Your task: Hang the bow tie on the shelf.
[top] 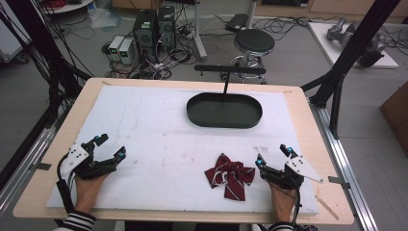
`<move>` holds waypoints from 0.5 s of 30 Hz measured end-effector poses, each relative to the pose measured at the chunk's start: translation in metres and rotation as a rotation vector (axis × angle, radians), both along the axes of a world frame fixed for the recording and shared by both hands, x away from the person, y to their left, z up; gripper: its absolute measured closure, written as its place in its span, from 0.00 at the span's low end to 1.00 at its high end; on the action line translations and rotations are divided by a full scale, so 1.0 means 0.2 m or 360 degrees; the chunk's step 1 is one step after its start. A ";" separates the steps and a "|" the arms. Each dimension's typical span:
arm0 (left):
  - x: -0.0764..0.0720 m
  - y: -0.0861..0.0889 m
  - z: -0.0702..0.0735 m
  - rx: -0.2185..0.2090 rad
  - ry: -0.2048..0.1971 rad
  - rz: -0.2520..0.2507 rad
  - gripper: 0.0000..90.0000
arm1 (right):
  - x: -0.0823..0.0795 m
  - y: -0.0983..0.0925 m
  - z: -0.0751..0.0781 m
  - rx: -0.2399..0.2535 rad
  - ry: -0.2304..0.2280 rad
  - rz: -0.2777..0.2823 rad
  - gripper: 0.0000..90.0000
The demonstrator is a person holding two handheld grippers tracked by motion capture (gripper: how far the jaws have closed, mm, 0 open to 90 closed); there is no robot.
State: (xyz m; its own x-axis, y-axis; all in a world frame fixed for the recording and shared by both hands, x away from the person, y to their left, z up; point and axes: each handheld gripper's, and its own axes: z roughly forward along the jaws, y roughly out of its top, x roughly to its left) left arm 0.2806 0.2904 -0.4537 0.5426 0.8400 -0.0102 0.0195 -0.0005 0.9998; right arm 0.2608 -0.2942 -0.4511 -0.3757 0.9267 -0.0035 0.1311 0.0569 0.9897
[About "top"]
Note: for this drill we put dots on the white power supply unit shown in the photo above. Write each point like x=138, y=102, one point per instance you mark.
x=115, y=46
x=126, y=51

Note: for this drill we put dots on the grey machine part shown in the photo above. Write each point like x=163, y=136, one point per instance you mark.
x=340, y=32

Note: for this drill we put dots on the person's left hand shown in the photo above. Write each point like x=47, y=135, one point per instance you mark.
x=88, y=194

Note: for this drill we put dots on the aluminium rail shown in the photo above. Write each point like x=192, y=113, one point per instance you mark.
x=29, y=157
x=340, y=154

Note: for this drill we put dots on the black oval tray with hanger bar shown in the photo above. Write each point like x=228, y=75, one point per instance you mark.
x=224, y=112

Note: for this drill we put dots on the thin wooden stick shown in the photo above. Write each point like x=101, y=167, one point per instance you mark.
x=327, y=207

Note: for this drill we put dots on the clear plastic bag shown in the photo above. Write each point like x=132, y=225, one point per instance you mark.
x=102, y=18

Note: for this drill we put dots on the black round stool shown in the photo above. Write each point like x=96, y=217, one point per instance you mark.
x=254, y=41

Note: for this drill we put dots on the brown wooden cabinet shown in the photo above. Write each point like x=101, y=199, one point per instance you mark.
x=397, y=115

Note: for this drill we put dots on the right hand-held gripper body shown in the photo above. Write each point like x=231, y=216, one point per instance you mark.
x=288, y=174

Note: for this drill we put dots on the white floor board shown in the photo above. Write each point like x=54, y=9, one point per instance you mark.
x=324, y=40

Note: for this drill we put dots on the person's right striped sleeve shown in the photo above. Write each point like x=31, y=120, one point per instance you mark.
x=281, y=226

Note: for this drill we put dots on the white foam board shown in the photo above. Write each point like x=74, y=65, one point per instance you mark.
x=154, y=134

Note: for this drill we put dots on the person's left striped sleeve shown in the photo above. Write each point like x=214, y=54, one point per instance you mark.
x=78, y=221

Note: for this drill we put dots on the black machine part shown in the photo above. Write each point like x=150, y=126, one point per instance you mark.
x=370, y=56

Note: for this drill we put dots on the flat black box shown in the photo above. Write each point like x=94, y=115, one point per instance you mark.
x=236, y=22

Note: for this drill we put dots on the black metal frame post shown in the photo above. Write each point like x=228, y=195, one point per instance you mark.
x=351, y=53
x=40, y=41

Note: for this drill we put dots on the dark red striped bow tie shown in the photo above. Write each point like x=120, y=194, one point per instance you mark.
x=231, y=178

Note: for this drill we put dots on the white stand leg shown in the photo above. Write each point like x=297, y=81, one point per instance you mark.
x=199, y=35

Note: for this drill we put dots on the slim black computer tower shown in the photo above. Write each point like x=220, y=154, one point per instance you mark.
x=166, y=27

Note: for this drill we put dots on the large black computer tower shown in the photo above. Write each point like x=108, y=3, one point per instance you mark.
x=146, y=32

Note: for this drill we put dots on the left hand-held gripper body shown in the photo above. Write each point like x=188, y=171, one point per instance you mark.
x=84, y=164

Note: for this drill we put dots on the round white table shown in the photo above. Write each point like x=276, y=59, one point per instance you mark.
x=69, y=5

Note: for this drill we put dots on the person's striped sleeve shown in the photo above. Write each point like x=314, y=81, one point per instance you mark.
x=78, y=221
x=281, y=226

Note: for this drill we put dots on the person's right hand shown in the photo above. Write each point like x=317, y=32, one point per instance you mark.
x=282, y=202

